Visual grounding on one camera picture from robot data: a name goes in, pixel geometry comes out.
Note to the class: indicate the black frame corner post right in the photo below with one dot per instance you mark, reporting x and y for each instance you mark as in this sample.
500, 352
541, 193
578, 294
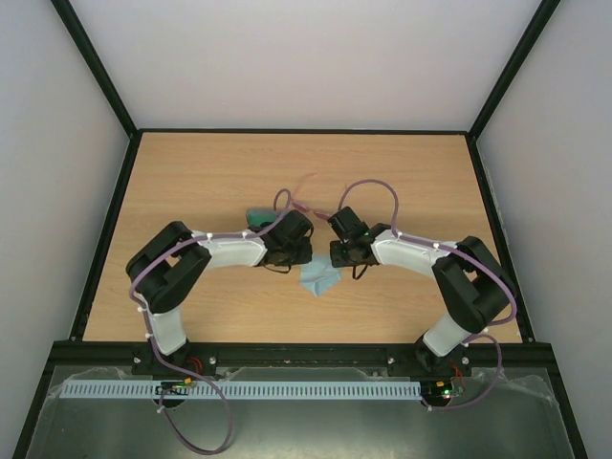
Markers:
536, 26

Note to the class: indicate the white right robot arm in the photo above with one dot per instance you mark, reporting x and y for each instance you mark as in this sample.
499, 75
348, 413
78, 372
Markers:
473, 285

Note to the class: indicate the black frame corner post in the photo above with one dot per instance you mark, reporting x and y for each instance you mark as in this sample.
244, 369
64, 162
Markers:
73, 25
536, 26

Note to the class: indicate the black frame corner post left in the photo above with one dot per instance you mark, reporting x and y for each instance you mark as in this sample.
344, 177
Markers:
73, 25

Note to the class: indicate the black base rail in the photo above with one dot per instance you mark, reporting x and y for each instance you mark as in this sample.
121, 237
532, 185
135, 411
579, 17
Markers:
398, 360

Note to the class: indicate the blue cleaning cloth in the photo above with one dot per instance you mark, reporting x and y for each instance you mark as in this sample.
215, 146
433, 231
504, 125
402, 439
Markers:
318, 275

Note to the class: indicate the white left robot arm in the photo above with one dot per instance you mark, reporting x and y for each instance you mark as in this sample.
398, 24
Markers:
165, 270

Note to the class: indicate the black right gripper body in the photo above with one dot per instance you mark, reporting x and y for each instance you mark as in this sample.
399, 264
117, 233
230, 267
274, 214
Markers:
339, 255

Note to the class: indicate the pink sunglasses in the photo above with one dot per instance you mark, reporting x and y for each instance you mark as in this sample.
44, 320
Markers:
318, 193

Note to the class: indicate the light blue cable duct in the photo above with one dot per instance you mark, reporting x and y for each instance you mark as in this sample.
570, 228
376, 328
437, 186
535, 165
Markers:
242, 391

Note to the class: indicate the grey-blue glasses case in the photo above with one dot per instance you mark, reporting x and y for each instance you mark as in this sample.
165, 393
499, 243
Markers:
258, 218

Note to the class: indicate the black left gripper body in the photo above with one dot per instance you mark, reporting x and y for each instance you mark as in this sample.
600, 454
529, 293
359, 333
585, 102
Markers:
297, 256

